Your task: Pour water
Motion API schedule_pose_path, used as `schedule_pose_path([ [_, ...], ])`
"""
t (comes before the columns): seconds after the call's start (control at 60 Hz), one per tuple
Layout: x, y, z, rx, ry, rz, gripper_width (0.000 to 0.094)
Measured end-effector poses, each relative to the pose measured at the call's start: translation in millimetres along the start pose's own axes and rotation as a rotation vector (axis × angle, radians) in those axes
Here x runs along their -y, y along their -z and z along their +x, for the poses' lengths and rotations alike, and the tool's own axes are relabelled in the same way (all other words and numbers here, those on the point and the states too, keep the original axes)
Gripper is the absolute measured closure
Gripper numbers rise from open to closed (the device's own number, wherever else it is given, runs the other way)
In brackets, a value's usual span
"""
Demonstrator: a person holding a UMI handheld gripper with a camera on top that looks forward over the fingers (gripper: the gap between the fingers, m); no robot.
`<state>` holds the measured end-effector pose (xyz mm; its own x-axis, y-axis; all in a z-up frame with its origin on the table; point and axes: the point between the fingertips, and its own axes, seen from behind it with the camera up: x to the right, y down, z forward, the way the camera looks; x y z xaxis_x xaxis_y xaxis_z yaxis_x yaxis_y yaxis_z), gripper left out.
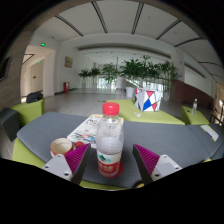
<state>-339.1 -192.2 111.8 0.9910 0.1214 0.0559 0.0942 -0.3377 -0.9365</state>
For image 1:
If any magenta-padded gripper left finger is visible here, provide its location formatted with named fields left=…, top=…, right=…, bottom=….
left=41, top=143, right=92, bottom=186

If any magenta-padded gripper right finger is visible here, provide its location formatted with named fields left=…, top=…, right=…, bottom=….
left=132, top=143, right=183, bottom=186

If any clear red-capped water bottle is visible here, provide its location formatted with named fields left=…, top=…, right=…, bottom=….
left=95, top=101, right=125, bottom=178

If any small clear water bottle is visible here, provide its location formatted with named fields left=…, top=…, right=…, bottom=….
left=191, top=98, right=198, bottom=116

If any red and white mug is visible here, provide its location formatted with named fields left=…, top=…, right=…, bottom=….
left=49, top=137, right=84, bottom=158

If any flat round red coaster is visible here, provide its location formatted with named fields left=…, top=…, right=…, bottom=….
left=96, top=161, right=125, bottom=178

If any colourful printed magazine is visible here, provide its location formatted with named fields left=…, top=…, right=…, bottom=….
left=66, top=113, right=125, bottom=149

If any low green table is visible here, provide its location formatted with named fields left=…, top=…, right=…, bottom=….
left=106, top=98, right=186, bottom=126

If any green seat cushion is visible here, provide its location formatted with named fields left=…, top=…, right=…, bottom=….
left=12, top=137, right=129, bottom=192

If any white red blue geometric box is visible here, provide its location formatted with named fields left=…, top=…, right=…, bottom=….
left=134, top=87, right=163, bottom=112

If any small green ottoman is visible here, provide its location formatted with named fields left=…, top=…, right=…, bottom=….
left=181, top=105, right=210, bottom=126

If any large green ottoman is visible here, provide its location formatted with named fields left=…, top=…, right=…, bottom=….
left=9, top=98, right=46, bottom=128

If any white yellow pamphlet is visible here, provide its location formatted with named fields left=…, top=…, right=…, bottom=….
left=200, top=124, right=220, bottom=142

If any white plant pot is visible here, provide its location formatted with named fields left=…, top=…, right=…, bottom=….
left=125, top=86, right=135, bottom=98

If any black bag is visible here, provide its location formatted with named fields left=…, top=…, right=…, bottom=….
left=25, top=91, right=44, bottom=104

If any dark grey armchair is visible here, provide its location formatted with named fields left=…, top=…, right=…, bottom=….
left=0, top=107, right=21, bottom=143

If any dark wooden chair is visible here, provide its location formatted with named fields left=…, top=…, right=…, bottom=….
left=210, top=99, right=224, bottom=128

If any row of green potted plants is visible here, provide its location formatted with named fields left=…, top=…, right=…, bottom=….
left=78, top=54, right=180, bottom=93

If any brown wall plaque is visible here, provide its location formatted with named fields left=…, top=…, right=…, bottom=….
left=64, top=56, right=74, bottom=69

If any black wall screen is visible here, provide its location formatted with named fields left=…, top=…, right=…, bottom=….
left=0, top=56, right=12, bottom=82

